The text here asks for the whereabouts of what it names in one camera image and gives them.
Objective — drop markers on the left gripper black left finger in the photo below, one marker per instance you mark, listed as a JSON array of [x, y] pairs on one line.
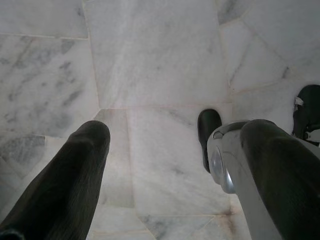
[[62, 180]]

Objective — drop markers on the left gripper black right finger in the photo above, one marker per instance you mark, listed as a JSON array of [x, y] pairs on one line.
[[287, 180]]

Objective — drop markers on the black robot right foot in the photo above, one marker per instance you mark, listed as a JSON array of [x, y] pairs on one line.
[[310, 112]]

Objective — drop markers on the black robot foot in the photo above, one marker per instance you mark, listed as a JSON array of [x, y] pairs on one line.
[[310, 112], [208, 122]]

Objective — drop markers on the black robot left foot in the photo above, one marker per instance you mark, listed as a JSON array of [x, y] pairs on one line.
[[208, 122]]

